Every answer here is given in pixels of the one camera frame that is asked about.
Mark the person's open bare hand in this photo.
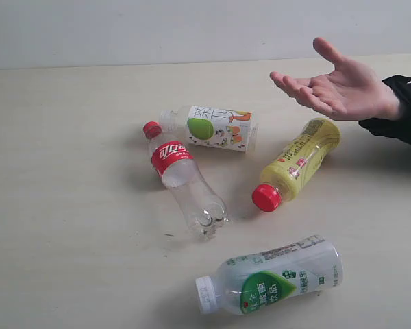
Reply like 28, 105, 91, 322
270, 37, 401, 121

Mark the clear cola bottle red label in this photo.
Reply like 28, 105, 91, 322
143, 121, 229, 241

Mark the white green label yogurt bottle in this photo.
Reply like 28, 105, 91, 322
195, 235, 343, 315

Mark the black sleeved forearm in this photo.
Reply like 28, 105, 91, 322
358, 75, 411, 145

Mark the yellow bottle red cap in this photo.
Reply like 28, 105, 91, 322
251, 118, 341, 212

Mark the clear tea bottle white label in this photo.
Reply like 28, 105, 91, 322
159, 105, 258, 153

